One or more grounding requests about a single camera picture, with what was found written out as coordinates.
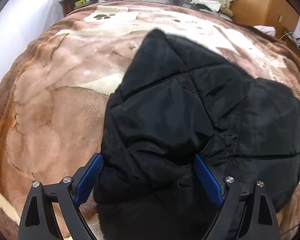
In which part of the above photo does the black puffer hooded jacket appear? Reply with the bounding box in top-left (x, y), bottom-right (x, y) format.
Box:
top-left (94, 29), bottom-right (300, 239)

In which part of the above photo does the brown plush dog blanket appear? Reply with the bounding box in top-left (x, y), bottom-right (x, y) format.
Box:
top-left (0, 1), bottom-right (300, 239)

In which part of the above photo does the pink white cloth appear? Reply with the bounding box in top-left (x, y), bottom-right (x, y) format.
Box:
top-left (254, 25), bottom-right (276, 37)

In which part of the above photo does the wooden wardrobe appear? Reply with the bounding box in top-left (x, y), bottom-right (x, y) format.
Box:
top-left (230, 0), bottom-right (299, 37)

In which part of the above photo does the brown teddy bear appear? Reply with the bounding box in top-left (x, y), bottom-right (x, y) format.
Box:
top-left (219, 7), bottom-right (234, 18)

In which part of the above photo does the black box with papers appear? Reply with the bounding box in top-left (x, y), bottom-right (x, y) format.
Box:
top-left (168, 0), bottom-right (233, 22)

